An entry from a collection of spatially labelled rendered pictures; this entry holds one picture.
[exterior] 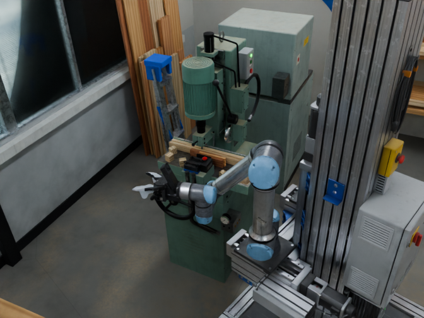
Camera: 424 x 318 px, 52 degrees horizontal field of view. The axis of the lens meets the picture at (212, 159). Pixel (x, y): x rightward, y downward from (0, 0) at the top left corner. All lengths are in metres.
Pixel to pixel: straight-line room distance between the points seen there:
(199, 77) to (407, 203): 1.17
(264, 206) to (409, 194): 0.61
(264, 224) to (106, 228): 1.97
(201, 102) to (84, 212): 1.78
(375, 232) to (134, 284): 1.82
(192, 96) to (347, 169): 0.96
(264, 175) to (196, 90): 0.85
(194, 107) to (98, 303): 1.49
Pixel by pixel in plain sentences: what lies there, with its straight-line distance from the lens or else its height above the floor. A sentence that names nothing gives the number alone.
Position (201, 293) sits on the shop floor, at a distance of 3.03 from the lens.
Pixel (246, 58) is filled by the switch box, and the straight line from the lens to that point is 2.53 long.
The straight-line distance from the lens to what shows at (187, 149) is 2.67.
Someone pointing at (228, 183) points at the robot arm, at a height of 1.22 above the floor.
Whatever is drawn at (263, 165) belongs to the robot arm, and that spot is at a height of 1.45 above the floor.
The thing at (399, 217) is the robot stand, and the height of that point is 1.23.
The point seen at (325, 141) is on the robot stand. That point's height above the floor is 1.44.
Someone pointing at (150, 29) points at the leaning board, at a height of 1.14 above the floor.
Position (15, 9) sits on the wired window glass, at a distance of 3.25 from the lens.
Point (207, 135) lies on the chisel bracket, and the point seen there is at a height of 1.04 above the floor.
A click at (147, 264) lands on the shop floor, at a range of 3.24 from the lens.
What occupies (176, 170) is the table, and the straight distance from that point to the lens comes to 2.59.
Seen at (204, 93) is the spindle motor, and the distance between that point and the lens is 2.35.
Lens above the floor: 2.40
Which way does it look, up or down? 35 degrees down
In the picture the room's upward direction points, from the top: 2 degrees counter-clockwise
